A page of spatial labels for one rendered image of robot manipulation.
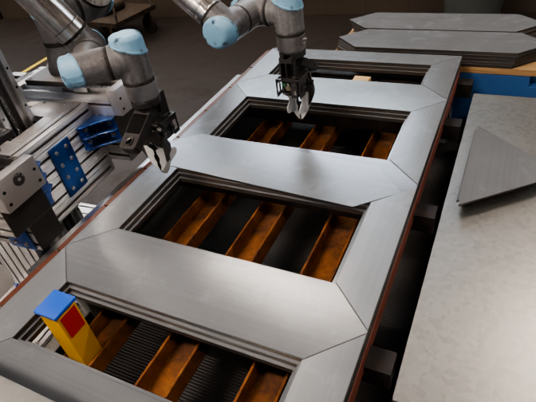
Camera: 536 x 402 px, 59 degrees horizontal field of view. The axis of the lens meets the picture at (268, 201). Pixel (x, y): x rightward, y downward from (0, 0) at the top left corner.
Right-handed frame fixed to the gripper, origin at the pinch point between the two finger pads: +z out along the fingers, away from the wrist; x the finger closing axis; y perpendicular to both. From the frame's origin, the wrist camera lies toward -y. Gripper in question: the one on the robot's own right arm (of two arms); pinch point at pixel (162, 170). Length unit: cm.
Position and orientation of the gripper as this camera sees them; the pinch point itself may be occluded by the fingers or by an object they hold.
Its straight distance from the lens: 126.3
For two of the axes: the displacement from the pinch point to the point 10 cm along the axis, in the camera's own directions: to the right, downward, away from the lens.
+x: -9.0, -1.7, 4.0
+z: 1.3, 7.7, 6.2
